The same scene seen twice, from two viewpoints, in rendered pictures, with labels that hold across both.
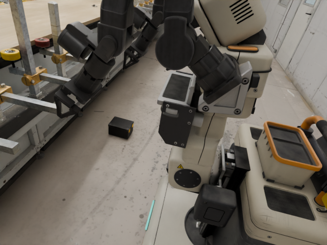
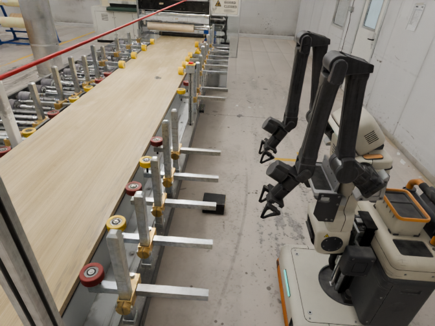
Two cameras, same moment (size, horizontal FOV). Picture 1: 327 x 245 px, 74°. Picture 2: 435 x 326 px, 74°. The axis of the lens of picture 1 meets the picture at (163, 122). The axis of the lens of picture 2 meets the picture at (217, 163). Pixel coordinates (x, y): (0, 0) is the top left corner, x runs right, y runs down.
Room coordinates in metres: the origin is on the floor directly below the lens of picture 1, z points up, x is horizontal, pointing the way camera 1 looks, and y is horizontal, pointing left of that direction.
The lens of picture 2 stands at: (-0.39, 0.52, 1.80)
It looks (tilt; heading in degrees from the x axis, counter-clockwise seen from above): 32 degrees down; 356
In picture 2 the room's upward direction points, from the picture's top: 3 degrees clockwise
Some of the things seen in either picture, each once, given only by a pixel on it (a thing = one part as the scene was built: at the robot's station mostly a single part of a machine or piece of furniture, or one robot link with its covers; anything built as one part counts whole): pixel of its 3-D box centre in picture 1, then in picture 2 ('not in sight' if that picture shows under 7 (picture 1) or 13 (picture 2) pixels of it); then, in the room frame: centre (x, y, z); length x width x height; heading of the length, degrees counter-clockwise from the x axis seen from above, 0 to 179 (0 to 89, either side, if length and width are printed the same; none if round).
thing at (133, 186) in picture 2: not in sight; (134, 194); (0.77, 0.85, 0.85); 0.08 x 0.08 x 0.11
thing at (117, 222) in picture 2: not in sight; (117, 230); (0.52, 0.87, 0.85); 0.08 x 0.08 x 0.11
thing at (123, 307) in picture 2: not in sight; (129, 293); (0.25, 0.77, 0.82); 0.14 x 0.06 x 0.05; 175
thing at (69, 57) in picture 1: (74, 58); (187, 151); (1.25, 0.61, 0.83); 0.43 x 0.03 x 0.04; 85
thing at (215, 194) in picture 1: (196, 179); (335, 243); (0.62, -0.18, 0.68); 0.28 x 0.27 x 0.25; 175
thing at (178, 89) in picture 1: (184, 100); (323, 185); (0.69, -0.06, 0.99); 0.28 x 0.16 x 0.22; 175
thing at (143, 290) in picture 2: not in sight; (149, 290); (0.26, 0.70, 0.82); 0.43 x 0.03 x 0.04; 85
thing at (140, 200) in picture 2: not in sight; (144, 237); (0.47, 0.75, 0.87); 0.04 x 0.04 x 0.48; 85
